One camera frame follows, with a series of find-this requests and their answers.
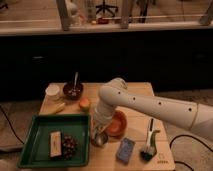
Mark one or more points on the small metal cup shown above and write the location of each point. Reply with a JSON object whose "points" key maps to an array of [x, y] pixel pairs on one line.
{"points": [[101, 139]]}

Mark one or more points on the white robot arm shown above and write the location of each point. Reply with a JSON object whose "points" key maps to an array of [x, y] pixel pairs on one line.
{"points": [[193, 117]]}

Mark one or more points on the white plastic cup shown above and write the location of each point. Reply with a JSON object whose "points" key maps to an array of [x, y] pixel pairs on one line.
{"points": [[53, 91]]}

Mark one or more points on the orange fruit toy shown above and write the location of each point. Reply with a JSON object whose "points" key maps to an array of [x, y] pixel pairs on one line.
{"points": [[84, 104]]}

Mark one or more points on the metal spoon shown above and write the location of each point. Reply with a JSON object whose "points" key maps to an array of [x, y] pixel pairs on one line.
{"points": [[75, 83]]}

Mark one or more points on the dark red bowl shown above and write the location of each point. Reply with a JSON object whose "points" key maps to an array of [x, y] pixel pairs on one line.
{"points": [[67, 89]]}

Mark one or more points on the orange bowl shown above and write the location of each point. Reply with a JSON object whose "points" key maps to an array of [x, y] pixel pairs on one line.
{"points": [[118, 124]]}

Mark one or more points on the wooden table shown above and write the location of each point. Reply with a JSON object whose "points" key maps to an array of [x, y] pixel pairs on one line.
{"points": [[103, 159]]}

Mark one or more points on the blue sponge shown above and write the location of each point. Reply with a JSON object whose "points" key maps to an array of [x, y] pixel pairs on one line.
{"points": [[125, 150]]}

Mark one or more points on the dark grape bunch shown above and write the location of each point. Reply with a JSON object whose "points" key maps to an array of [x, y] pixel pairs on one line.
{"points": [[69, 146]]}

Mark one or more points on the tan wooden block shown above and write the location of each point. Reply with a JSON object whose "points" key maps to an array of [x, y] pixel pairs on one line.
{"points": [[55, 144]]}

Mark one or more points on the black office chair base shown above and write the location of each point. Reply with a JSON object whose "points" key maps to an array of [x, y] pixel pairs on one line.
{"points": [[103, 7]]}

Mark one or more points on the green plastic tray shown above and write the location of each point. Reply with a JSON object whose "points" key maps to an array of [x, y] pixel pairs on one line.
{"points": [[36, 150]]}

